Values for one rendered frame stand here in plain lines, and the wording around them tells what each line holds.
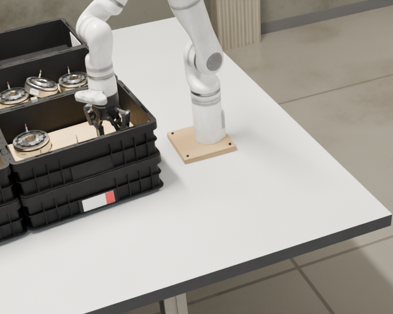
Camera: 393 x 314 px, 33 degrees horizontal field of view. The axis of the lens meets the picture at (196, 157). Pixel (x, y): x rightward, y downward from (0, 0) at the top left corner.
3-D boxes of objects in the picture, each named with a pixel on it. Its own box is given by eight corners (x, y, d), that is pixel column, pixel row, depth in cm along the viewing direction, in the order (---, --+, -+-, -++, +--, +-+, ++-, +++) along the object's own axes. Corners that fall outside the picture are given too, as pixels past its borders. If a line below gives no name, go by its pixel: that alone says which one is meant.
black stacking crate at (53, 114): (124, 113, 206) (119, 80, 199) (162, 157, 183) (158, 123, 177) (-2, 150, 193) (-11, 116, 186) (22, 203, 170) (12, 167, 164)
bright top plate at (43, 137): (44, 128, 192) (43, 126, 192) (52, 144, 184) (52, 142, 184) (10, 137, 189) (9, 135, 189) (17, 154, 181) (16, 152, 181)
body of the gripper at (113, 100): (123, 85, 177) (128, 114, 182) (97, 80, 180) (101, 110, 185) (109, 97, 171) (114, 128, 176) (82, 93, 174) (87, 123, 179)
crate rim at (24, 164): (120, 85, 200) (119, 78, 199) (159, 128, 178) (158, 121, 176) (-11, 121, 187) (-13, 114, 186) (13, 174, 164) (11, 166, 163)
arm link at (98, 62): (121, 76, 171) (106, 65, 177) (114, 20, 162) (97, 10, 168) (98, 85, 168) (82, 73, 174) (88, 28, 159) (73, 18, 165)
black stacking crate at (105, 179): (129, 142, 212) (124, 109, 205) (166, 189, 189) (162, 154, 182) (6, 180, 199) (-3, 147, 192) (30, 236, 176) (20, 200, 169)
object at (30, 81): (54, 80, 219) (55, 79, 219) (60, 92, 211) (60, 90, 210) (24, 76, 214) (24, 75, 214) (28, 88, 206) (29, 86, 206)
